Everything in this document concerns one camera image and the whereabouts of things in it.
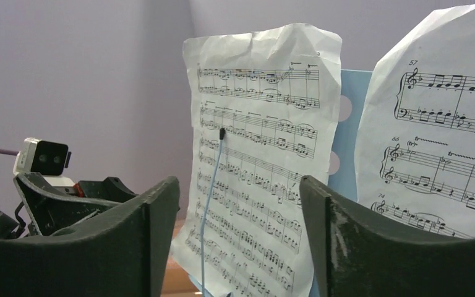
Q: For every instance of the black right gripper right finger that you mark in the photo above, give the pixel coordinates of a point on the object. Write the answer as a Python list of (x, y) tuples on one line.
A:
[(357, 252)]

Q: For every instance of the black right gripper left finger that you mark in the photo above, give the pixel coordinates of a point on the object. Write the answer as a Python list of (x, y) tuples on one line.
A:
[(122, 251)]

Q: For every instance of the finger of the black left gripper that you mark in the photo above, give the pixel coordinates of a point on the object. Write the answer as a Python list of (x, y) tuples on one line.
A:
[(52, 208), (111, 188)]

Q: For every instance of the sheet music page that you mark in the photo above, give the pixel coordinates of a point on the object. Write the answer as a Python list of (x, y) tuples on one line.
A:
[(415, 149), (265, 108)]

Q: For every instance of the light blue music stand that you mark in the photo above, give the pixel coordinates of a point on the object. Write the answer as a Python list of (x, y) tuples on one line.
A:
[(354, 88)]

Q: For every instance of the translucent pink storage box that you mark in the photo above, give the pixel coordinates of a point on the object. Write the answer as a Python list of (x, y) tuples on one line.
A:
[(176, 281)]

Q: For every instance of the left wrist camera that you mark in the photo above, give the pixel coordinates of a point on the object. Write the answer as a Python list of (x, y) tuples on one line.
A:
[(41, 156)]

